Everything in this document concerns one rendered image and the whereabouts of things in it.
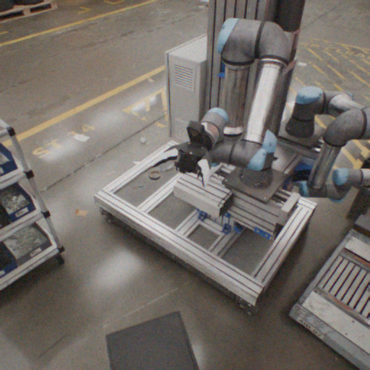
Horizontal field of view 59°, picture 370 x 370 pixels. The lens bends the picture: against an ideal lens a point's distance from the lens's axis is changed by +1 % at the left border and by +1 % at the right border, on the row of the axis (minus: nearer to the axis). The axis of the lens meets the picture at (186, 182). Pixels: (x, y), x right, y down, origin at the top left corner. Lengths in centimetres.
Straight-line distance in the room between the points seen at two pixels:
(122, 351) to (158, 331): 17
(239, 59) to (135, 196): 136
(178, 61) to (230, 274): 113
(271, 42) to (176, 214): 132
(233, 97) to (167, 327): 102
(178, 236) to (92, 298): 61
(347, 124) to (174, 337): 112
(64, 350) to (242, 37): 169
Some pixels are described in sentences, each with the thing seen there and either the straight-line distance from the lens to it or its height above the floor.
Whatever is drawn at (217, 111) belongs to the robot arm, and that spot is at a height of 125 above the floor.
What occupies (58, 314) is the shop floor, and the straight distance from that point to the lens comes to 210.
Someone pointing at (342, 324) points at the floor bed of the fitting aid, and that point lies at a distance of 204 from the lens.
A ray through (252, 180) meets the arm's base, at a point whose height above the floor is 86.
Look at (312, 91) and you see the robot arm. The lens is 177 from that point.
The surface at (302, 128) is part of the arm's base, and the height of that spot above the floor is 87.
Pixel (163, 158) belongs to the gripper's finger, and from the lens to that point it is 87.
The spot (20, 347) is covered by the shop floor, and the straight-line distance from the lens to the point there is 209.
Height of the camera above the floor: 177
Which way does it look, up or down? 42 degrees down
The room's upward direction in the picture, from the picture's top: straight up
